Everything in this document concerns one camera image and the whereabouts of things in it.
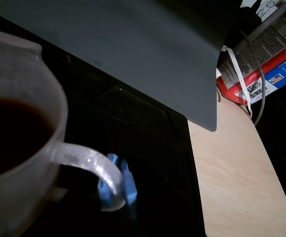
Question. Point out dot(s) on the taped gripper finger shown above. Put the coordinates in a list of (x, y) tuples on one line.
[(105, 195), (130, 186)]

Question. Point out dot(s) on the translucent plastic measuring cup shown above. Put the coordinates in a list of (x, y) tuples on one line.
[(16, 153)]

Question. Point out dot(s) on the black laptop base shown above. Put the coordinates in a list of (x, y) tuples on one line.
[(133, 143)]

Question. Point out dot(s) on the grey laptop lid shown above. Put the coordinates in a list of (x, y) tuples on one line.
[(137, 54)]

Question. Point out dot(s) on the red blue labelled canister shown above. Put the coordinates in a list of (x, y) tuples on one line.
[(278, 61)]

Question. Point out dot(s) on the black power adapter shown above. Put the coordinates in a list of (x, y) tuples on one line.
[(244, 22)]

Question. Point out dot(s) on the white printed label box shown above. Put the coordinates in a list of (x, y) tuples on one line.
[(268, 8)]

